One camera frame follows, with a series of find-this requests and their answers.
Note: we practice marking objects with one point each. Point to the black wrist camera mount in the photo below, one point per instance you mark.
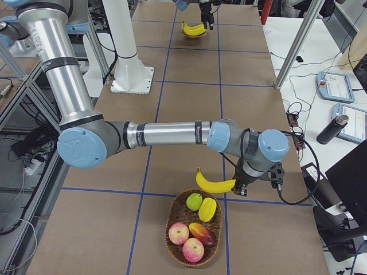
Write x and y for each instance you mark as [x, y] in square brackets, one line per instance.
[275, 175]

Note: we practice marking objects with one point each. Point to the red fire extinguisher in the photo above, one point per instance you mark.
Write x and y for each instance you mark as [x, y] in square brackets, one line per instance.
[266, 11]

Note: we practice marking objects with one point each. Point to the curved pale yellow banana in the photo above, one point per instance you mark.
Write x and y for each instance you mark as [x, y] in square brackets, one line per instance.
[193, 29]

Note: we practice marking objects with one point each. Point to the aluminium frame post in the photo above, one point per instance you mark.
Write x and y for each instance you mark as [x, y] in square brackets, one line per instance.
[307, 23]

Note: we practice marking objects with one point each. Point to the near teach pendant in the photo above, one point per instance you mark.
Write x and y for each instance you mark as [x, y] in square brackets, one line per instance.
[355, 130]

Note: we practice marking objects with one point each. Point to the red mango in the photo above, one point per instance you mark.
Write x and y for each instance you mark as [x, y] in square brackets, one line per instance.
[201, 233]

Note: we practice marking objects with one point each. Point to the far teach pendant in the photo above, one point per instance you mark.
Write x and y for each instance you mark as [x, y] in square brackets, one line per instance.
[335, 87]

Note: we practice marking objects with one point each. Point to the white power strip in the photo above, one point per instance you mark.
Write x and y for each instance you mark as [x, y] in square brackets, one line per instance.
[32, 167]

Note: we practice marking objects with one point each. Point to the teach pendant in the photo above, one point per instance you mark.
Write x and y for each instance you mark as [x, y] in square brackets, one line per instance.
[335, 87]
[355, 130]

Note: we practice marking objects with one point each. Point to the pink apple front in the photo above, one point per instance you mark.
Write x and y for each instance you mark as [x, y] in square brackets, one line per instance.
[193, 250]

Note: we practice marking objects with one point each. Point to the white pedestal column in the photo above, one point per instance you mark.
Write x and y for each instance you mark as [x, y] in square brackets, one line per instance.
[127, 71]

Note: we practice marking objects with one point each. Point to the orange circuit board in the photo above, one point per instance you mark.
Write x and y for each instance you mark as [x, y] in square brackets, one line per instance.
[296, 129]

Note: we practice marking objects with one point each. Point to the brown wicker basket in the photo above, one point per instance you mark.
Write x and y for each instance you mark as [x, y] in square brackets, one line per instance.
[179, 212]

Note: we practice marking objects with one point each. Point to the black water bottle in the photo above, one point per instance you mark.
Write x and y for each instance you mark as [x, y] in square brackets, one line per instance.
[336, 125]

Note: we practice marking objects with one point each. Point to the grey white control box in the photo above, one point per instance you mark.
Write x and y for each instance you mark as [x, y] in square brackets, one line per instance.
[324, 194]

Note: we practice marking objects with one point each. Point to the pink apple left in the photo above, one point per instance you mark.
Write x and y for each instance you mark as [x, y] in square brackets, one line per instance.
[178, 233]

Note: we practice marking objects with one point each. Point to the pink apple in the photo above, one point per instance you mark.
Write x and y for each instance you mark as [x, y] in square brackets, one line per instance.
[193, 250]
[178, 233]

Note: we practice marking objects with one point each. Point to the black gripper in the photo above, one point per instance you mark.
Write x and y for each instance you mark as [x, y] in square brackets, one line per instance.
[205, 13]
[244, 180]

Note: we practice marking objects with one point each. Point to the black monitor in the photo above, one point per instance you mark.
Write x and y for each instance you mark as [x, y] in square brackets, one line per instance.
[348, 179]

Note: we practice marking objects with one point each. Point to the green pear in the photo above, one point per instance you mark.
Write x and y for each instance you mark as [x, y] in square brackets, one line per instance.
[194, 201]

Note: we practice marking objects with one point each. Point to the grey square plate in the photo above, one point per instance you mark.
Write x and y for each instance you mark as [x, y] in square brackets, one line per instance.
[190, 36]

